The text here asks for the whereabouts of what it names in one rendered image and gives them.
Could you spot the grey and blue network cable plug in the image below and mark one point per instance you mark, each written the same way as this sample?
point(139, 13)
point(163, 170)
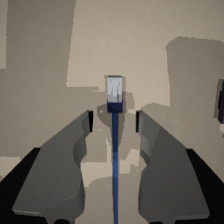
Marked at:
point(114, 101)

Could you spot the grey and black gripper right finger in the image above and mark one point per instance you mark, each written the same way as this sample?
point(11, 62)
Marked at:
point(176, 186)

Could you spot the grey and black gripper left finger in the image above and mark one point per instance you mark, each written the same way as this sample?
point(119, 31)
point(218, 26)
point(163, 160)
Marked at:
point(47, 184)

